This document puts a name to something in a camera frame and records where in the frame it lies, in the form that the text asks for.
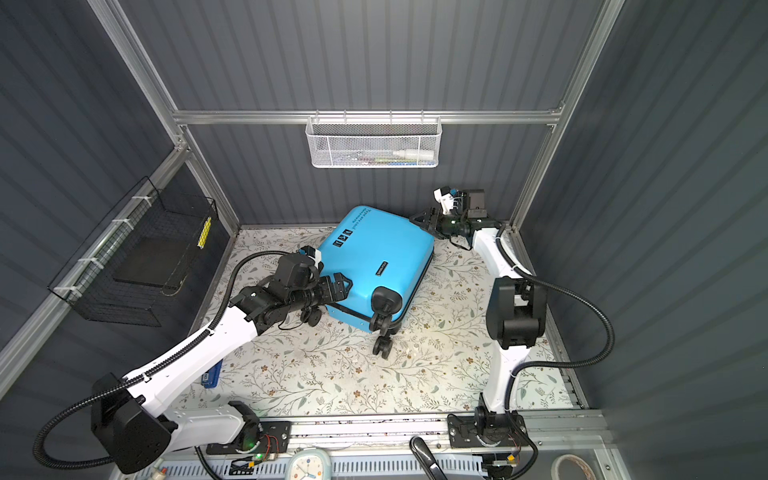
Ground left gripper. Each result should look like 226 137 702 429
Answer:
287 270 351 315

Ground blue hardshell suitcase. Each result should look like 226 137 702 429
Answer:
319 205 434 359

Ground black wire wall basket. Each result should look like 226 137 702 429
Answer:
48 180 218 327

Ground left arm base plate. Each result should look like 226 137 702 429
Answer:
205 421 292 458

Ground white bottle in basket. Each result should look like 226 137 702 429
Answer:
393 149 436 162

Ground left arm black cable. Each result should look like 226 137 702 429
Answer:
32 250 301 480

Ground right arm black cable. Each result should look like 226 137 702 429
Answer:
494 226 616 480

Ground blue flat object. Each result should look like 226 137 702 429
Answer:
201 360 223 389

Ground small white clock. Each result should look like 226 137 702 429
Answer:
284 448 333 480

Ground black handle tool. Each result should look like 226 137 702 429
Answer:
409 436 446 480

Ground white tape roll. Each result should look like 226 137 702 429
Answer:
550 454 598 480

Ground yellow marker in basket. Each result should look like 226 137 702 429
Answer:
196 216 212 249

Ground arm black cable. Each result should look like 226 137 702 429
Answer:
32 250 301 480
494 226 616 480

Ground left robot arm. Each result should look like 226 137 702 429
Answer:
91 249 353 474

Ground white wire mesh basket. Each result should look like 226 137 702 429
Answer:
305 119 443 169

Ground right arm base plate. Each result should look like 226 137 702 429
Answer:
446 413 529 449

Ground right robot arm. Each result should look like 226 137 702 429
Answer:
410 186 546 443

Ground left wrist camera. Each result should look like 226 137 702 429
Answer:
299 245 322 270

